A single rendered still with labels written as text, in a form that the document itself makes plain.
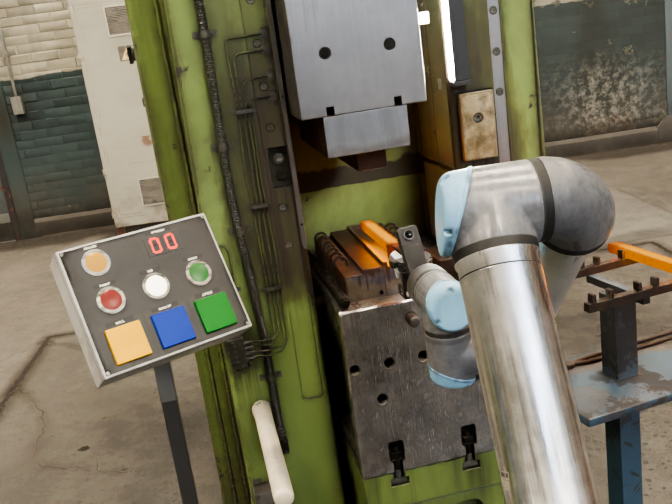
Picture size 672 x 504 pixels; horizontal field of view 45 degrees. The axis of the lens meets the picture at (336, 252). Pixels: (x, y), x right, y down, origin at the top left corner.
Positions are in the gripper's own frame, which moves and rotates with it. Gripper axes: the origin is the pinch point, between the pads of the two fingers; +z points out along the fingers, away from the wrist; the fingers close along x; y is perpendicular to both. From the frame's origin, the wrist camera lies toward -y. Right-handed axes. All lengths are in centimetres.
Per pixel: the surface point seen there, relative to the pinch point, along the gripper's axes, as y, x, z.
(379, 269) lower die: 6.2, -3.8, 7.4
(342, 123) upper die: -29.9, -8.4, 7.8
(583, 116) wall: 71, 338, 563
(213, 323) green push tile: 5.5, -44.9, -10.7
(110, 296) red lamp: -5, -64, -12
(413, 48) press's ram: -44.3, 10.1, 8.0
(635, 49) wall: 13, 392, 559
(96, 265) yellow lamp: -11, -66, -9
